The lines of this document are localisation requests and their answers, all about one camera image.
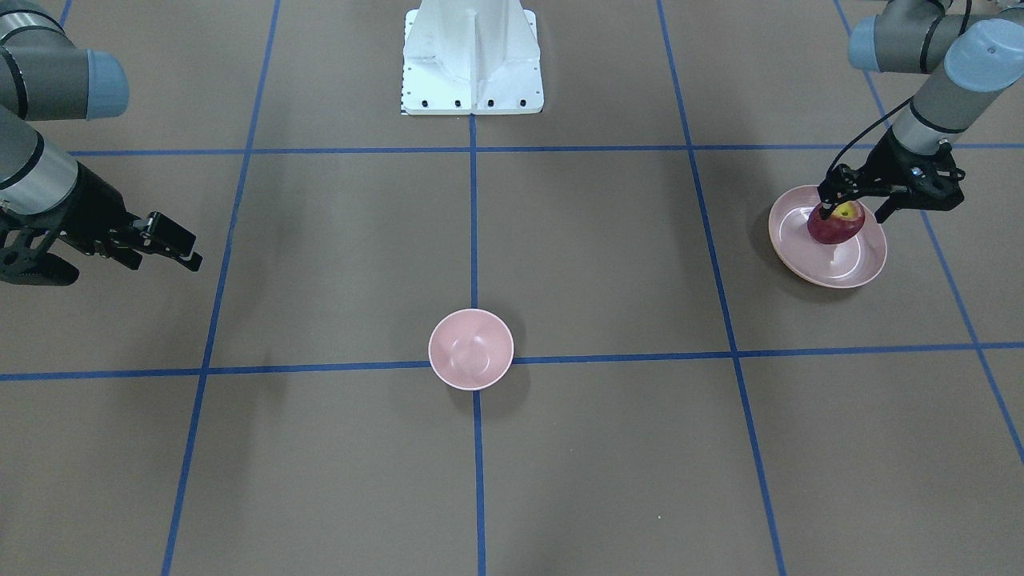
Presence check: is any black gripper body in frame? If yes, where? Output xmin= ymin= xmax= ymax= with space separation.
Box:
xmin=1 ymin=164 xmax=150 ymax=286

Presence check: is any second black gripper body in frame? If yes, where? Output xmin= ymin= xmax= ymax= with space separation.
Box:
xmin=817 ymin=130 xmax=966 ymax=211

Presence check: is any red apple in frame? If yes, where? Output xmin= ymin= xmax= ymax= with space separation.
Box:
xmin=806 ymin=201 xmax=866 ymax=245

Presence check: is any pink bowl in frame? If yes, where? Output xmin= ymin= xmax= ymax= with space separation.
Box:
xmin=427 ymin=308 xmax=515 ymax=390

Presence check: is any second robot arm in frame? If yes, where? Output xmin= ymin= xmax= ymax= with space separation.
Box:
xmin=818 ymin=1 xmax=1023 ymax=222

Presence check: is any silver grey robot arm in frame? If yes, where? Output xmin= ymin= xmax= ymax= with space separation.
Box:
xmin=1 ymin=1 xmax=202 ymax=286

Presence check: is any pink plate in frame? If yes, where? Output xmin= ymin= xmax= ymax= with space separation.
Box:
xmin=768 ymin=186 xmax=888 ymax=289

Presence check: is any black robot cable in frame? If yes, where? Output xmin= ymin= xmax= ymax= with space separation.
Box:
xmin=827 ymin=96 xmax=914 ymax=181

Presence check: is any white pedestal column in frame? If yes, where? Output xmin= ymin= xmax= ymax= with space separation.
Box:
xmin=400 ymin=1 xmax=545 ymax=116

